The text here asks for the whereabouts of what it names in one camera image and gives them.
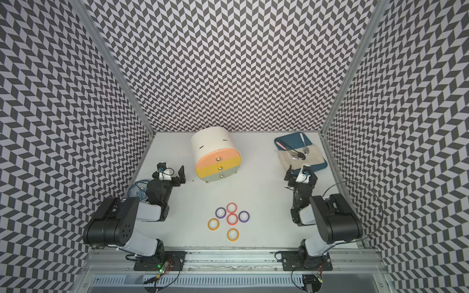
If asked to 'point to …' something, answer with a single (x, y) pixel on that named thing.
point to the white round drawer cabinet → (210, 139)
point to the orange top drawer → (217, 156)
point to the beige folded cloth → (313, 157)
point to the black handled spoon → (301, 155)
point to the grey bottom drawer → (220, 176)
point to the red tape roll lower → (228, 219)
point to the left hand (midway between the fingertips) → (174, 167)
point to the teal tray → (297, 139)
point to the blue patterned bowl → (139, 190)
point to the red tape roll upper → (231, 212)
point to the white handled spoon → (305, 149)
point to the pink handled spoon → (294, 156)
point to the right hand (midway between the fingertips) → (300, 170)
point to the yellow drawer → (204, 172)
